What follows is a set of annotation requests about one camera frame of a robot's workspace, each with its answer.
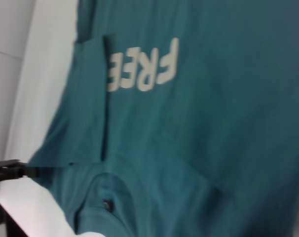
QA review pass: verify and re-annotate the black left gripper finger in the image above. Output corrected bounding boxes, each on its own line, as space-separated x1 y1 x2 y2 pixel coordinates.
0 159 40 185

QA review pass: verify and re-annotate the teal t-shirt with cream lettering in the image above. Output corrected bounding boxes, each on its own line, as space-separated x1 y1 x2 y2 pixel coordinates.
28 0 299 237

